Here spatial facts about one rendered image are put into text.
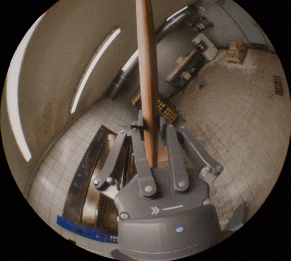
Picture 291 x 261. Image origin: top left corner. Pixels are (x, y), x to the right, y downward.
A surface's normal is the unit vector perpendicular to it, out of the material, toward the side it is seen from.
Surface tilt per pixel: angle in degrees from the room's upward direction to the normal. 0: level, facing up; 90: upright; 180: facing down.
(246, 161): 0
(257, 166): 0
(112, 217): 70
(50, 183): 90
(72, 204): 90
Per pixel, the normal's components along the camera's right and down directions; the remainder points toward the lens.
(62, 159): 0.62, -0.72
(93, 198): 0.30, -0.86
